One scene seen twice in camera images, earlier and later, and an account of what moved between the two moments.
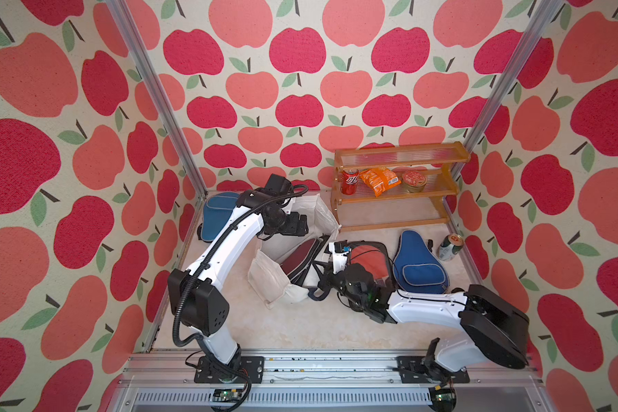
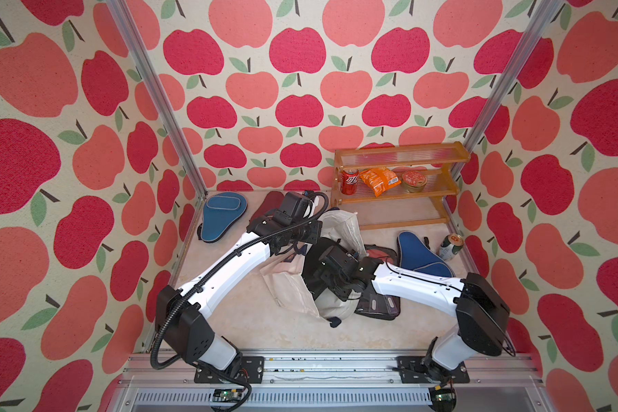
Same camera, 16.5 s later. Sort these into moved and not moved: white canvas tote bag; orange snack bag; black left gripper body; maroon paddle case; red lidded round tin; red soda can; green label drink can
Moved: black left gripper body; maroon paddle case; white canvas tote bag
Not moved: red soda can; orange snack bag; red lidded round tin; green label drink can
